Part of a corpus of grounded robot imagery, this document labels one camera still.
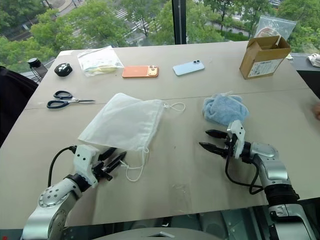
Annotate white mesh drawstring bag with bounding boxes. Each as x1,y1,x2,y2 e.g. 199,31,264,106
77,92,187,182

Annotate light blue smartphone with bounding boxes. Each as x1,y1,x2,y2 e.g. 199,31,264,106
172,59,206,77

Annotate black handled scissors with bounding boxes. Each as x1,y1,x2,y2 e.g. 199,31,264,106
46,90,96,110

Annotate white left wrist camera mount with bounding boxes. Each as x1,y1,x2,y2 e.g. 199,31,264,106
74,144,100,189

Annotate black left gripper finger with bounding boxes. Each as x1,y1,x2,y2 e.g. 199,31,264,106
98,147,118,162
104,151,127,174

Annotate black round cap on stand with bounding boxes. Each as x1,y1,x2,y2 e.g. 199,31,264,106
26,57,49,84

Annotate black window frame post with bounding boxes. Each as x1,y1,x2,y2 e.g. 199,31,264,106
171,0,187,46

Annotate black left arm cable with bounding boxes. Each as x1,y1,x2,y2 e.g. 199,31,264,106
47,145,77,188

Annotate black round device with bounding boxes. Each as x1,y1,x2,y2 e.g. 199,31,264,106
53,62,74,77

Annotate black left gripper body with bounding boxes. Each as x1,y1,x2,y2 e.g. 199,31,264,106
91,159,114,183

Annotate person's bare hand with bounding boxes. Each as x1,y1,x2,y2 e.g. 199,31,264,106
310,100,320,116

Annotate dark side table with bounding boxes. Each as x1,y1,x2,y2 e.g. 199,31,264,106
290,52,320,101

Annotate black fabric chair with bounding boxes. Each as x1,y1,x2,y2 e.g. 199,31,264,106
0,65,40,149

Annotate grey robot torso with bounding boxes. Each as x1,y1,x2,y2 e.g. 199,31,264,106
99,226,227,240

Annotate white crumpled cloth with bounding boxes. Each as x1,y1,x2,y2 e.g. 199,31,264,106
306,52,320,69

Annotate clear zip bag with papers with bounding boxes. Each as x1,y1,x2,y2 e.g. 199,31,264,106
76,45,125,77

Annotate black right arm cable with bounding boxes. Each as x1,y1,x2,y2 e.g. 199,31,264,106
224,149,266,196

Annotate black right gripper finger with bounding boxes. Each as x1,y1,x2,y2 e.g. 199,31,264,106
198,141,227,159
205,129,227,140

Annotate orange smartphone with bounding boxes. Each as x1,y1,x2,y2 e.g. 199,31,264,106
121,64,160,79

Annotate open brown cardboard box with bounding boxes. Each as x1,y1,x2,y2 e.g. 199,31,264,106
239,35,292,81

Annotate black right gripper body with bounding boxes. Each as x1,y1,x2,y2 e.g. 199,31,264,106
223,132,237,159

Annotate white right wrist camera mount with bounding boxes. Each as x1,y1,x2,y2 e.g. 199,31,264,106
226,119,245,160

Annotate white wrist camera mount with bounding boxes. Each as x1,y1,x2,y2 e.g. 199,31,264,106
226,119,245,160
74,144,100,189

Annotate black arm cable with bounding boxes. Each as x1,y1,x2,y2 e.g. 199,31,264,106
224,149,266,196
47,145,77,188

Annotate blue cloth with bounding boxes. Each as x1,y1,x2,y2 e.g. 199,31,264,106
201,90,251,127

